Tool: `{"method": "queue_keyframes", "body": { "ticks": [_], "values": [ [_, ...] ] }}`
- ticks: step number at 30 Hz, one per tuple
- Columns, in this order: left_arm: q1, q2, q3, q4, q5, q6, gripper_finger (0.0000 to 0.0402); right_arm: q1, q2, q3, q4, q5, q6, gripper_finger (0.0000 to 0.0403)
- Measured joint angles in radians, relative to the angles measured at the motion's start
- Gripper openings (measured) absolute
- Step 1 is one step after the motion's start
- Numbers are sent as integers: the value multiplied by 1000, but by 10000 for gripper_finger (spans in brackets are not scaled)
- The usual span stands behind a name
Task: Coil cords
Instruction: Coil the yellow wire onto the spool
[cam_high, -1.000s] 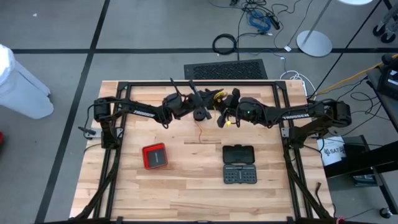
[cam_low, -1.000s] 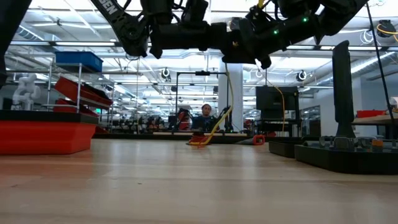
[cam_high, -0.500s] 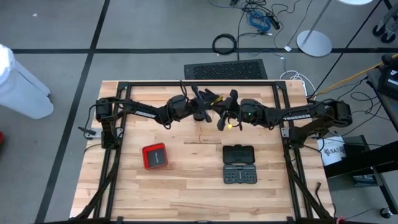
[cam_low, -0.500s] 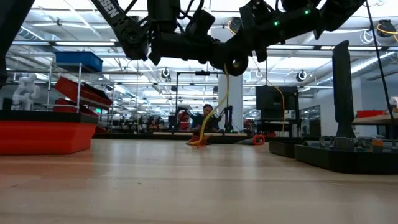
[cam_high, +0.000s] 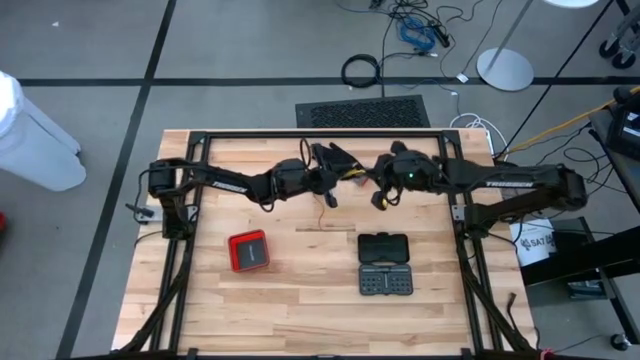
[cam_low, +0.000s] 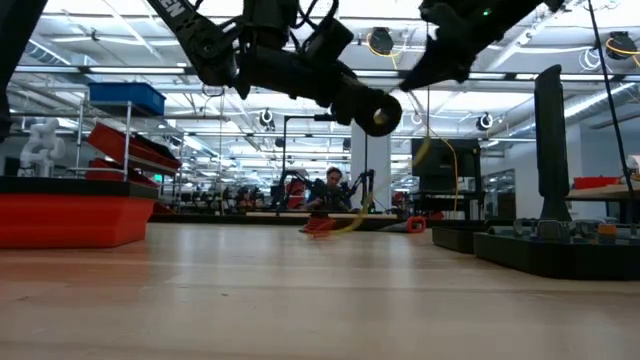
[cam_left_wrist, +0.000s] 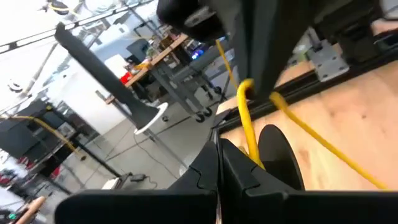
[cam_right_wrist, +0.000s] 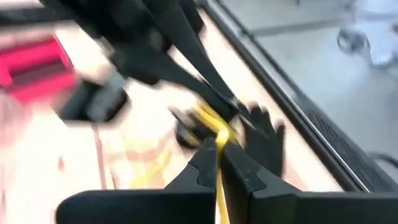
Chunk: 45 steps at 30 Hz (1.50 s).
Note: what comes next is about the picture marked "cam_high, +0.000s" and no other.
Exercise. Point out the black bit case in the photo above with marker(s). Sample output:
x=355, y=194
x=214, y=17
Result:
x=384, y=250

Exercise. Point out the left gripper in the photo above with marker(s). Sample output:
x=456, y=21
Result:
x=330, y=197

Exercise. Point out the grey metal mounting bracket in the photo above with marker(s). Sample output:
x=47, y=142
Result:
x=458, y=212
x=150, y=215

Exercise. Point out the black floor grate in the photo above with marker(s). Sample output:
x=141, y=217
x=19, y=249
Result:
x=362, y=112

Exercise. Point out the red collapsible container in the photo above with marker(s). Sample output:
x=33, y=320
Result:
x=248, y=251

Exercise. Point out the metal cart with casters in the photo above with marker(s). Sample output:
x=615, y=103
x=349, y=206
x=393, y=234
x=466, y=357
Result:
x=625, y=59

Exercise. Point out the white trash bin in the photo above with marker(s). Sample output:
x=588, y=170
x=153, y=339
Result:
x=35, y=145

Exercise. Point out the black computer cart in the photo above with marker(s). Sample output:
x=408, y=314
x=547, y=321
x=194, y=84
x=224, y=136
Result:
x=590, y=255

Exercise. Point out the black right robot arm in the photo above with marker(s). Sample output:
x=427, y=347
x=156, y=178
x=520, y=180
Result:
x=510, y=185

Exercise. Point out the white paper label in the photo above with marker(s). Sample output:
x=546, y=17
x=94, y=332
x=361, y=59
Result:
x=532, y=245

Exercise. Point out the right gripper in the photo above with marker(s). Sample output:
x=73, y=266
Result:
x=397, y=172

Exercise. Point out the black aluminium table frame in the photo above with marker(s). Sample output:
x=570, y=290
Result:
x=325, y=135

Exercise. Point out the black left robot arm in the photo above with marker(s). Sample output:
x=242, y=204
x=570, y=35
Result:
x=225, y=182

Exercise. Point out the grey round floor stand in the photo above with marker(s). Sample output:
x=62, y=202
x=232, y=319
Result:
x=505, y=70

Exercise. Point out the black work glove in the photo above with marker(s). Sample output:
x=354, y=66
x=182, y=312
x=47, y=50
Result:
x=342, y=155

